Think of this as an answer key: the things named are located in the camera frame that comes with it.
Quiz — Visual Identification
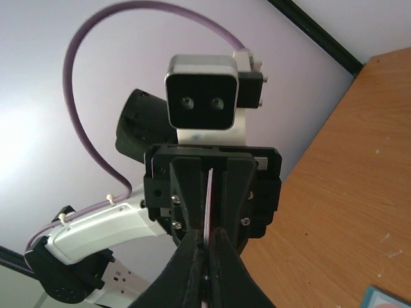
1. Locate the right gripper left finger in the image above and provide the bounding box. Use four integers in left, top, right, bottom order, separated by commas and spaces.
130, 230, 206, 308

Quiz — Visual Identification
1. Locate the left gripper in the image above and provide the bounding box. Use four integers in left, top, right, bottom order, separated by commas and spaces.
144, 144, 282, 250

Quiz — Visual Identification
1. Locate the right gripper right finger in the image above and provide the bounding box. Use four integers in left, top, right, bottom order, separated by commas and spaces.
208, 228, 275, 308

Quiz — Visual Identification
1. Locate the teal card holder wallet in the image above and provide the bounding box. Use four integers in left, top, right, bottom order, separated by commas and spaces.
360, 286, 410, 308

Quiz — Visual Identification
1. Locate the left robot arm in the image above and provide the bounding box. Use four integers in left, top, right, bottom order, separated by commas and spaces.
24, 89, 282, 307

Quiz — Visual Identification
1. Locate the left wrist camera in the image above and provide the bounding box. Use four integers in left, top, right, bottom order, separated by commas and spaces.
164, 49, 268, 146

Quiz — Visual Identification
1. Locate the black frame post left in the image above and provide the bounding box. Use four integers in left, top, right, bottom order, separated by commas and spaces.
268, 0, 363, 77

